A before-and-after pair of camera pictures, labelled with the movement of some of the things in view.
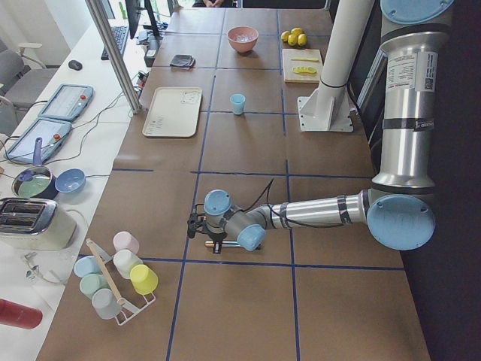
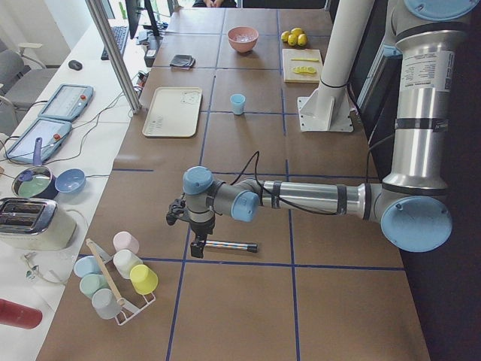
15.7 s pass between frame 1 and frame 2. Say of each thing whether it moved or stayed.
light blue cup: stayed
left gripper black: moved
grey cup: stayed
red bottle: stayed
